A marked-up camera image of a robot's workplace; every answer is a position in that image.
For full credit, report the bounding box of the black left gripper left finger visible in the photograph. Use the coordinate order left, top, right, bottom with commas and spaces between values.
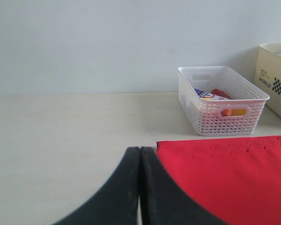
55, 147, 140, 225

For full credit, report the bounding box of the red sausage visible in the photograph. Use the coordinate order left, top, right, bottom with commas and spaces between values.
211, 89, 231, 99

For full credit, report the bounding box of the red table cloth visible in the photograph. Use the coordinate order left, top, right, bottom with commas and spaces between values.
157, 135, 281, 225

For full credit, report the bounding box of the blue white milk carton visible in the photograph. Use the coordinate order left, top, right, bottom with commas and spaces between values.
194, 89, 229, 101

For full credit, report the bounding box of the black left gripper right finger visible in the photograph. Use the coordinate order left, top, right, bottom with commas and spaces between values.
140, 147, 225, 225

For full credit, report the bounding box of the yellow lemon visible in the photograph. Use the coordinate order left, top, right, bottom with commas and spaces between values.
231, 109, 247, 116

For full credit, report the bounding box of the white perforated plastic basket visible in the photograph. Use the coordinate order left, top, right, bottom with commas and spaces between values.
178, 66, 270, 136

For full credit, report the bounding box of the cream plastic bin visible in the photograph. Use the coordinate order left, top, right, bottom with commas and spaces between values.
254, 43, 281, 117

